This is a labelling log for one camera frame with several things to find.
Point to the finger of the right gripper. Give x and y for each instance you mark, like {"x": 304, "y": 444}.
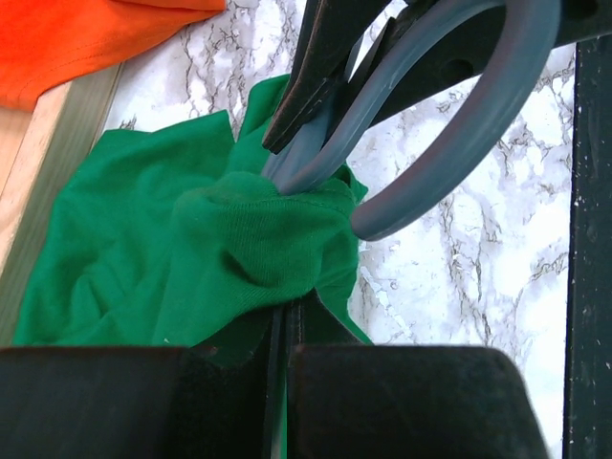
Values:
{"x": 460, "y": 55}
{"x": 329, "y": 33}

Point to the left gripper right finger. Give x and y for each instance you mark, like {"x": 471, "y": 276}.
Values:
{"x": 351, "y": 400}

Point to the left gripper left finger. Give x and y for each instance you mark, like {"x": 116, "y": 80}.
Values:
{"x": 131, "y": 402}

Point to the blue grey plastic hanger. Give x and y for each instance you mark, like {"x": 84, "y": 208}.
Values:
{"x": 414, "y": 160}

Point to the green t shirt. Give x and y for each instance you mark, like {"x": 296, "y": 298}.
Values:
{"x": 164, "y": 238}

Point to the orange t shirt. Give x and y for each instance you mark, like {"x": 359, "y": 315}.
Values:
{"x": 47, "y": 43}

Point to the wooden clothes rack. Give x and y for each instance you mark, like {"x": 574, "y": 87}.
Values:
{"x": 39, "y": 152}

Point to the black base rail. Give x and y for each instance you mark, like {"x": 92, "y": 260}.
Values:
{"x": 587, "y": 388}

